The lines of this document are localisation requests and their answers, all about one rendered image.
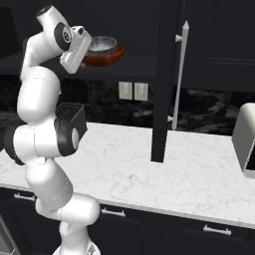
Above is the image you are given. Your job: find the grey metal bowl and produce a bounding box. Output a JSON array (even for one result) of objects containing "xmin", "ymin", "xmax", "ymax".
[{"xmin": 88, "ymin": 35, "xmax": 119, "ymax": 57}]

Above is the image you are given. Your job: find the white wall switch plate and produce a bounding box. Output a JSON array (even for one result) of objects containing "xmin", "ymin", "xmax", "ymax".
[
  {"xmin": 118, "ymin": 81, "xmax": 133, "ymax": 101},
  {"xmin": 133, "ymin": 82, "xmax": 149, "ymax": 103}
]

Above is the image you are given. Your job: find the dark open cabinet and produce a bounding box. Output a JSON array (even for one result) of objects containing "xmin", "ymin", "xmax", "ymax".
[{"xmin": 0, "ymin": 0, "xmax": 161, "ymax": 83}]

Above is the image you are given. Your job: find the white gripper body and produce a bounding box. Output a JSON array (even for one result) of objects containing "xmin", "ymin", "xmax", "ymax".
[{"xmin": 59, "ymin": 31, "xmax": 93, "ymax": 75}]

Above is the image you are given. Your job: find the dark closed cabinet door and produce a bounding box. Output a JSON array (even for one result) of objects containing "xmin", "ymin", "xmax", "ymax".
[{"xmin": 180, "ymin": 0, "xmax": 255, "ymax": 95}]

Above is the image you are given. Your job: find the cream countertop appliance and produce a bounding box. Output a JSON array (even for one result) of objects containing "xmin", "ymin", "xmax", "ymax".
[{"xmin": 231, "ymin": 102, "xmax": 255, "ymax": 179}]

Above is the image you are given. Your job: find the dark drawer front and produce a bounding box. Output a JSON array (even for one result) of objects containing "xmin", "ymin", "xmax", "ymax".
[
  {"xmin": 160, "ymin": 212, "xmax": 255, "ymax": 255},
  {"xmin": 87, "ymin": 201, "xmax": 164, "ymax": 255},
  {"xmin": 0, "ymin": 186, "xmax": 63, "ymax": 255}
]

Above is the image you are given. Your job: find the white drawer handle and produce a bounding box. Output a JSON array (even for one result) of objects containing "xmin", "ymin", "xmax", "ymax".
[
  {"xmin": 13, "ymin": 192, "xmax": 37, "ymax": 202},
  {"xmin": 202, "ymin": 224, "xmax": 233, "ymax": 236},
  {"xmin": 100, "ymin": 206, "xmax": 127, "ymax": 218}
]

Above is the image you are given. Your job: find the dark open cabinet door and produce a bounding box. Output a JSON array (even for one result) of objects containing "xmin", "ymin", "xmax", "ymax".
[{"xmin": 150, "ymin": 0, "xmax": 183, "ymax": 164}]

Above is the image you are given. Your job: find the grey appliance front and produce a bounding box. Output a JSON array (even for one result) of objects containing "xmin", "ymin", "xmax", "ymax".
[{"xmin": 0, "ymin": 214, "xmax": 18, "ymax": 255}]

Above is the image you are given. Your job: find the long white door handle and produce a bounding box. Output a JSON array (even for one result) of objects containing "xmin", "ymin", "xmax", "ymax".
[{"xmin": 167, "ymin": 20, "xmax": 190, "ymax": 131}]

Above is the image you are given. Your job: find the red-brown bowl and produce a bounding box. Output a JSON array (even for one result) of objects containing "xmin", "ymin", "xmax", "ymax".
[{"xmin": 81, "ymin": 44, "xmax": 126, "ymax": 68}]

